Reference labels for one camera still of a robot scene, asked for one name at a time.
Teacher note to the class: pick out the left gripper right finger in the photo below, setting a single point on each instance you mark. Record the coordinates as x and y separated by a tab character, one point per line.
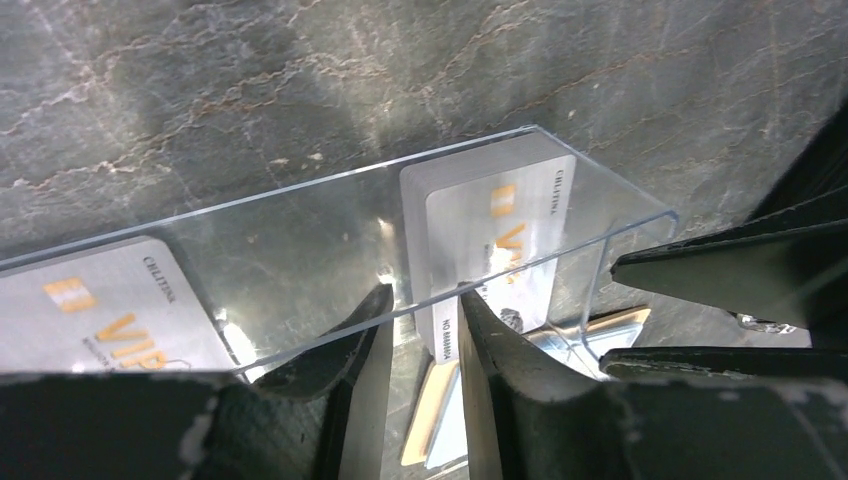
529	416

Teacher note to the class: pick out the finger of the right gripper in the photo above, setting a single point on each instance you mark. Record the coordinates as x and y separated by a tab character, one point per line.
786	264
737	363

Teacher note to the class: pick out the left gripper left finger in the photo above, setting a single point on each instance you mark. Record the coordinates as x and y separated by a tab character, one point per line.
291	423

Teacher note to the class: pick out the tan leather card holder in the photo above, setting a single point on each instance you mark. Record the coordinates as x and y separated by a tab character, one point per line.
437	433

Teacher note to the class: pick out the clear acrylic card stand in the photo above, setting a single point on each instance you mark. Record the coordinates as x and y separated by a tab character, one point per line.
276	271

